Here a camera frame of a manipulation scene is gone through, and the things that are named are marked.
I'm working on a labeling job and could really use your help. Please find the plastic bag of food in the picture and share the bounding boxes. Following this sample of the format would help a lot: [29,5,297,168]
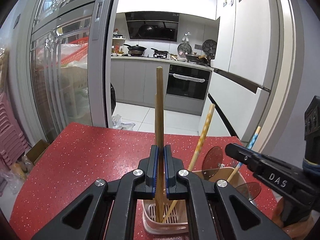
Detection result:
[0,155,33,195]

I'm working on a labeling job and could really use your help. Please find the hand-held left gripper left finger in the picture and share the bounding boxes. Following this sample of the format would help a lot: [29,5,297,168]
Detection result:
[31,145,159,240]

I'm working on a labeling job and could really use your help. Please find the white spice rack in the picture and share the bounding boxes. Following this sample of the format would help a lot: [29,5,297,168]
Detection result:
[112,29,125,55]

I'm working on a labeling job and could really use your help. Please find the black cooking pot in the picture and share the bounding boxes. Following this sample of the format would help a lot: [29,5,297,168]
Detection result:
[185,52,208,62]

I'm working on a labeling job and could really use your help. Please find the grey kitchen base cabinets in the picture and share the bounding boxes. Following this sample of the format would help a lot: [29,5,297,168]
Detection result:
[110,56,170,108]

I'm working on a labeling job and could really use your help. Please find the brown cardboard box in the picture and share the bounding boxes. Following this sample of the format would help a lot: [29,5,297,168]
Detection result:
[26,139,50,165]

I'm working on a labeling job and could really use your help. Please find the clear plastic bag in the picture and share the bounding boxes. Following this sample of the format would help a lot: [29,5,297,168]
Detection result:
[112,114,136,130]

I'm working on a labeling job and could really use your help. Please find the black frying pan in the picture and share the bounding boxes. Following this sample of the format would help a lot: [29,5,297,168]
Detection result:
[150,47,170,55]

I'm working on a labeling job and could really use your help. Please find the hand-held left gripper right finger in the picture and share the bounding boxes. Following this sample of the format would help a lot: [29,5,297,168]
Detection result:
[164,144,290,240]

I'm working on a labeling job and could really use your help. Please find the brown translucent plastic spoon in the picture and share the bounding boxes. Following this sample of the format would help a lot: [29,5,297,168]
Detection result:
[201,146,224,175]
[234,182,262,201]

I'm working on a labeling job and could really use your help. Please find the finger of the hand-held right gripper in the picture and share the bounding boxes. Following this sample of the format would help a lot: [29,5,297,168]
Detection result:
[224,143,263,173]

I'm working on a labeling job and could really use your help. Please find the black range hood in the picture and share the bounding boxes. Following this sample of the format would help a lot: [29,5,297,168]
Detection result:
[124,12,180,42]

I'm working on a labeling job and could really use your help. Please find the blue patterned wooden chopstick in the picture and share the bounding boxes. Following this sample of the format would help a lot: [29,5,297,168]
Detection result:
[226,126,261,182]

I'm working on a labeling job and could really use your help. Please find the black wok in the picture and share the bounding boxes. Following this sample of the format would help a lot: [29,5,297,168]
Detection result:
[123,44,148,52]

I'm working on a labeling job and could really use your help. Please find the black built-in oven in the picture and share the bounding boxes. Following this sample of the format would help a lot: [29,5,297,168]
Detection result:
[165,64,212,103]

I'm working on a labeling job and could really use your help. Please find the person's right hand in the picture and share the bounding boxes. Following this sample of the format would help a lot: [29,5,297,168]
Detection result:
[271,197,285,227]

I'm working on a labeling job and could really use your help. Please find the dark round perforated rack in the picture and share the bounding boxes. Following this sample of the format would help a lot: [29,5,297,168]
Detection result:
[202,39,217,53]

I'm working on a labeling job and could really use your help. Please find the sliding glass door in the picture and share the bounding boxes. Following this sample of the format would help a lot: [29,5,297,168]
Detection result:
[15,0,118,140]

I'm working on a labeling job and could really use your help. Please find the silver round perforated rack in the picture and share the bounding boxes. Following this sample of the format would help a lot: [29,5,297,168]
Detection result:
[177,42,192,55]

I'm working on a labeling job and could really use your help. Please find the white oven handle towel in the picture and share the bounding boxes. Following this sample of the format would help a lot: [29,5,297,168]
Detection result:
[172,73,205,83]

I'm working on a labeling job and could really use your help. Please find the plain wooden chopstick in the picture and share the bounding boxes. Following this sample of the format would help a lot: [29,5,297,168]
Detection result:
[156,66,165,223]

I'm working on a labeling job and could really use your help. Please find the red plastic basket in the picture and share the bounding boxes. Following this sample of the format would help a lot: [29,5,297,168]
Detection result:
[59,36,89,67]

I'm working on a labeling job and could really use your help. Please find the yellow patterned wooden chopstick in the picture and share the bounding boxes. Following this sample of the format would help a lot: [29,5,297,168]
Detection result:
[160,104,216,224]

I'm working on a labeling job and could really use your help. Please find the beige plastic cutlery holder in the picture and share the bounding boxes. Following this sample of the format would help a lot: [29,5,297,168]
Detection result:
[142,167,262,233]

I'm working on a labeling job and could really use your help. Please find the white refrigerator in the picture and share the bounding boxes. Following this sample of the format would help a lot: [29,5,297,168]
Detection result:
[200,0,273,140]

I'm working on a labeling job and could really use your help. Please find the black trash bag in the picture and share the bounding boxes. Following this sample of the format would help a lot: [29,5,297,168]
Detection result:
[110,82,117,113]

